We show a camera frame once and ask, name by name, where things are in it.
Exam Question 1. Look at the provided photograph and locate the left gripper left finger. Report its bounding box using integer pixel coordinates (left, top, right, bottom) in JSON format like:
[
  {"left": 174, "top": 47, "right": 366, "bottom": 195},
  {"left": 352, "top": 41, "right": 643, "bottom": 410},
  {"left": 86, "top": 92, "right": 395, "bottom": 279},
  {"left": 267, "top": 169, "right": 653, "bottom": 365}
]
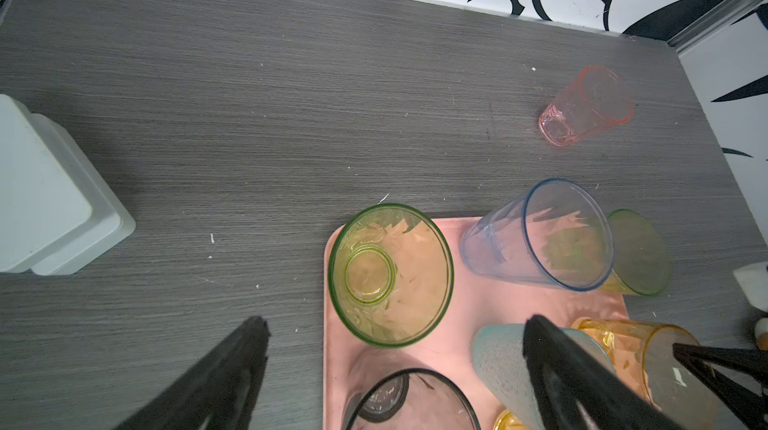
[{"left": 117, "top": 316, "right": 270, "bottom": 429}]

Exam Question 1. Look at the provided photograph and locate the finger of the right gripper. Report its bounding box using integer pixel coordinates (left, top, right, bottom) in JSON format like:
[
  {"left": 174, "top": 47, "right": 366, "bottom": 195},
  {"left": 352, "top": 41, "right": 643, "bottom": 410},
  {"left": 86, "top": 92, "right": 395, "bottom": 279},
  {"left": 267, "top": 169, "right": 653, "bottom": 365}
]
[{"left": 672, "top": 343, "right": 767, "bottom": 430}]

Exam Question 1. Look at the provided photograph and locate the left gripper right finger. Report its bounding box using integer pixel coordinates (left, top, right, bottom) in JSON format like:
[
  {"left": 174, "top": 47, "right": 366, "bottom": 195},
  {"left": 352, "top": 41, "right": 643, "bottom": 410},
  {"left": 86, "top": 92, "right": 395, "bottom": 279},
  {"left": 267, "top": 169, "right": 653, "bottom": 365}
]
[{"left": 523, "top": 315, "right": 680, "bottom": 429}]

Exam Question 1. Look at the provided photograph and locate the yellow short glass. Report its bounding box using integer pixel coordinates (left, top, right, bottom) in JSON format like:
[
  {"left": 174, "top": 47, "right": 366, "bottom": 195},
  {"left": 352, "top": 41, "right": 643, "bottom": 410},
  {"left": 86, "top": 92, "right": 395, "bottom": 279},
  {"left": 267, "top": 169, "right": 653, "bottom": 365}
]
[{"left": 571, "top": 317, "right": 718, "bottom": 429}]

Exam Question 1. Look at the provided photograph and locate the orange tall glass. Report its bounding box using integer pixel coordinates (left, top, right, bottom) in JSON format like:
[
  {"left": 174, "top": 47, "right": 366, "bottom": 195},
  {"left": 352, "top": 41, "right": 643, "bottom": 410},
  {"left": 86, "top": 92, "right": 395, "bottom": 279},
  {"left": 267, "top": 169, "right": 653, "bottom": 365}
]
[{"left": 493, "top": 409, "right": 529, "bottom": 430}]

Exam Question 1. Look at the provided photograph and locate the teal frosted glass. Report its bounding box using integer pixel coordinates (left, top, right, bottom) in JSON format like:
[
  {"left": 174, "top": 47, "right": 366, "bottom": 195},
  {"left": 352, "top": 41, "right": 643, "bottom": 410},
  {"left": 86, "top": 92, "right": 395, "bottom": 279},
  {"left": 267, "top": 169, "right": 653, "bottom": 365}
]
[{"left": 470, "top": 323, "right": 618, "bottom": 430}]

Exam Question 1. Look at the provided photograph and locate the pink plastic tray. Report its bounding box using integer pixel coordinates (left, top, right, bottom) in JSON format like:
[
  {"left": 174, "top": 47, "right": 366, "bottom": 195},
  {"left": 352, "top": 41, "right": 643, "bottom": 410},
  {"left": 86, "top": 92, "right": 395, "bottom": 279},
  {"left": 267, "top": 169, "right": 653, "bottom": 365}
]
[{"left": 322, "top": 217, "right": 629, "bottom": 429}]

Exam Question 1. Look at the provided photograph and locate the green short glass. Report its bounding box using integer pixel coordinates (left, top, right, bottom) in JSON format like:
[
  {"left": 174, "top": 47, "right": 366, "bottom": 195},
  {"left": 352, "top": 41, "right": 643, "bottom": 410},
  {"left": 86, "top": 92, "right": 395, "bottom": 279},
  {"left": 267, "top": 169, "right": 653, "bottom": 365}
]
[{"left": 598, "top": 209, "right": 673, "bottom": 297}]

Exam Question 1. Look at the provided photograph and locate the blue tall glass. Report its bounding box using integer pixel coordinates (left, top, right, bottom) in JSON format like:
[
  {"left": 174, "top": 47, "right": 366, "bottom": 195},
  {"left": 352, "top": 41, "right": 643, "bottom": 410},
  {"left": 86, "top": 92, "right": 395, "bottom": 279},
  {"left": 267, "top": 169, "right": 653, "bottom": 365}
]
[{"left": 459, "top": 178, "right": 614, "bottom": 292}]

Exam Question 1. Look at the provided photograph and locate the smoky grey tall glass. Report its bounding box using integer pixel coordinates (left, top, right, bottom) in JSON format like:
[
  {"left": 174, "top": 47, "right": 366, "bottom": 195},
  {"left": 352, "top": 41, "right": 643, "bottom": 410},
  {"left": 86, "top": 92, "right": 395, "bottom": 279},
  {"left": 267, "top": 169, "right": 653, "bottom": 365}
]
[{"left": 341, "top": 368, "right": 480, "bottom": 430}]

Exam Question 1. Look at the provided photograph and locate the light green tall glass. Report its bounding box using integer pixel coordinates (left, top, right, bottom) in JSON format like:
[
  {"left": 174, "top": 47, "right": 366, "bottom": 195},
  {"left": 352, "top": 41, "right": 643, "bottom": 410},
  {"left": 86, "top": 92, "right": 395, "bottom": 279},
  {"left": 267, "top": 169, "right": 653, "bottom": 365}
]
[{"left": 326, "top": 203, "right": 455, "bottom": 348}]

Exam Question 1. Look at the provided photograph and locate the pink short glass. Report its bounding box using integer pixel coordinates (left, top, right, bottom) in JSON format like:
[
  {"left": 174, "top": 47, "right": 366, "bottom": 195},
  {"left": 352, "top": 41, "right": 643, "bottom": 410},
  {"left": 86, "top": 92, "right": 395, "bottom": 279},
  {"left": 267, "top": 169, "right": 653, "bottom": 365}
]
[{"left": 538, "top": 65, "right": 635, "bottom": 148}]

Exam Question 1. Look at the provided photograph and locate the brown white flower toy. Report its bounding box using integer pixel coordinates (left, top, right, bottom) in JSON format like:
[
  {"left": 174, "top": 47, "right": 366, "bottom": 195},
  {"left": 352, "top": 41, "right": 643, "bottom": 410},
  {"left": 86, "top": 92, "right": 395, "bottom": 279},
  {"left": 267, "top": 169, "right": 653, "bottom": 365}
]
[{"left": 754, "top": 317, "right": 768, "bottom": 351}]

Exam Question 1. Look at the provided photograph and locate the white rectangular box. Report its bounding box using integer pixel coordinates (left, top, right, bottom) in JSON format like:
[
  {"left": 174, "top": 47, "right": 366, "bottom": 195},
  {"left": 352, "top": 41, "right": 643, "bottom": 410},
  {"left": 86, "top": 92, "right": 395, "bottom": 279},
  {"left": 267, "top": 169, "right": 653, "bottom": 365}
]
[{"left": 1, "top": 95, "right": 136, "bottom": 276}]

